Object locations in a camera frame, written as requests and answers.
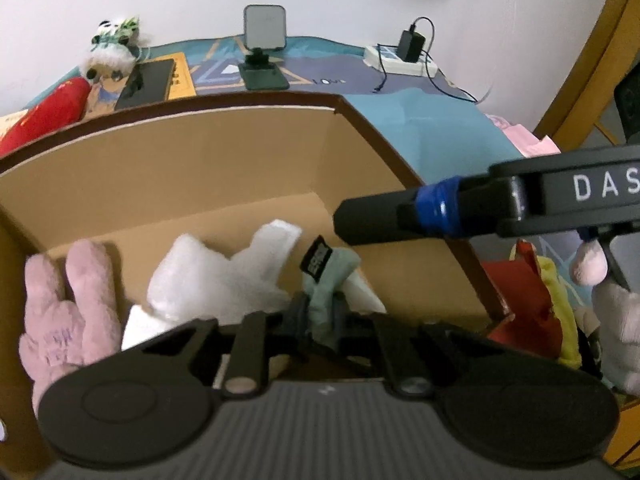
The black device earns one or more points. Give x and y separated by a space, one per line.
629 110

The pink plush rabbit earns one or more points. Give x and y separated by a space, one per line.
65 320

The white power strip with charger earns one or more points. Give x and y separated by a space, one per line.
382 75

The yellow cloth toy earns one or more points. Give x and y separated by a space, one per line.
562 310

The grey-green sock with black label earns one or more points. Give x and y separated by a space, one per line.
327 280

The white plush toy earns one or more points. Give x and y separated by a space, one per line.
210 280

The panda plush toy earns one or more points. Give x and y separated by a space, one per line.
112 47

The wooden door frame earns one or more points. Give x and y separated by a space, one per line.
595 45

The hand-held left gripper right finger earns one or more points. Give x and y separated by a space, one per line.
345 327

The red plush pillow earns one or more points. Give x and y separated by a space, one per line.
45 115

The red cloth toy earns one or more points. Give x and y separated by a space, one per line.
525 300

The orange book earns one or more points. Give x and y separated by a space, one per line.
182 80

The black smartphone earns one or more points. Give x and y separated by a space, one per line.
145 82

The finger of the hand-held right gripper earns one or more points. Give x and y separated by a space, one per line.
380 217

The pink cloth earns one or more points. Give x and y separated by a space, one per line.
525 137

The brown cardboard box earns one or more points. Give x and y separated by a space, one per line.
200 160

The person's right hand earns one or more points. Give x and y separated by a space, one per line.
620 340

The black charger adapter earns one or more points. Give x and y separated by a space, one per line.
411 45

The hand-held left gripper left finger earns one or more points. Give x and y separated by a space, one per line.
295 330

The dark green stand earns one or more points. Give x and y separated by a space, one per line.
262 72

